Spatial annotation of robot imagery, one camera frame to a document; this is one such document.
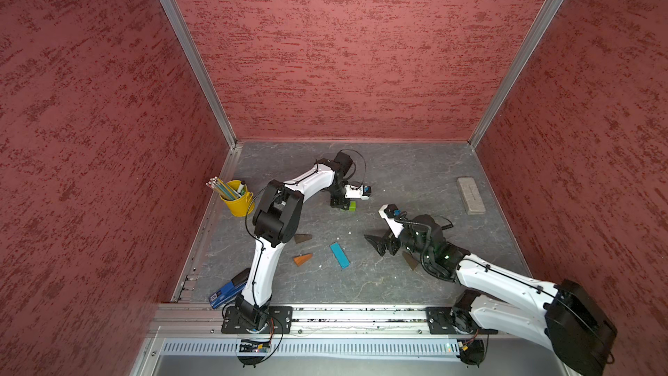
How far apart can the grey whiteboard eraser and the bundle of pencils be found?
2.88 feet

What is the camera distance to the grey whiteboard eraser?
3.23ft

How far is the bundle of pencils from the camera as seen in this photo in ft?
2.84
